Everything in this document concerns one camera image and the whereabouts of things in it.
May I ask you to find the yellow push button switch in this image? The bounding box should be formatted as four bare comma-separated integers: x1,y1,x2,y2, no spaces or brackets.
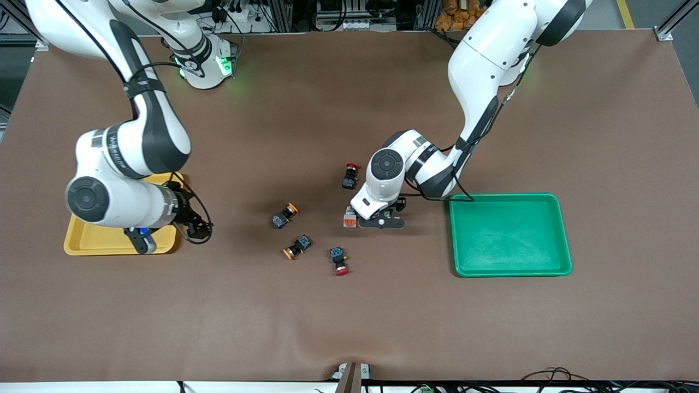
272,203,300,230
283,235,313,260

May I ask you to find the yellow plastic tray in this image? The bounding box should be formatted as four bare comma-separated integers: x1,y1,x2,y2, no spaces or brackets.
63,172,185,256

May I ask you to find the green plastic tray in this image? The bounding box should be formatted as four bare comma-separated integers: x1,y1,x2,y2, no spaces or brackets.
449,193,573,278

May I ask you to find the brown table mat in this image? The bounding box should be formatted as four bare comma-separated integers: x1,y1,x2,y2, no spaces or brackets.
0,30,699,383

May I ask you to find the white socket strip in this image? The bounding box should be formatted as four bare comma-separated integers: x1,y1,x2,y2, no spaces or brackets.
213,3,274,33
316,19,398,32

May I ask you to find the orange packet pile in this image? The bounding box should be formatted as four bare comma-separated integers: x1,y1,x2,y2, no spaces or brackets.
435,0,492,32

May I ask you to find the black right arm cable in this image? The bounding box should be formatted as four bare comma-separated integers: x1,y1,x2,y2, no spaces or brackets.
52,0,214,245

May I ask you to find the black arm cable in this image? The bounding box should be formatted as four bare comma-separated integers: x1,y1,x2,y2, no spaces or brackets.
52,0,214,245
401,44,544,203

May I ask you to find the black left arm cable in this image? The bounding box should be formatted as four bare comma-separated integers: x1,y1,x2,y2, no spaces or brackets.
401,44,544,203

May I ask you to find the table edge clamp bracket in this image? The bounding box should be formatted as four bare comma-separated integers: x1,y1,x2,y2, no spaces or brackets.
332,362,372,393

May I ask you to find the black cable bundle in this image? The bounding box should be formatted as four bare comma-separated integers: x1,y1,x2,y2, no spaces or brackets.
518,367,599,393

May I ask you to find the aluminium frame post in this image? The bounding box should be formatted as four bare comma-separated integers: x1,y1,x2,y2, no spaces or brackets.
654,0,699,42

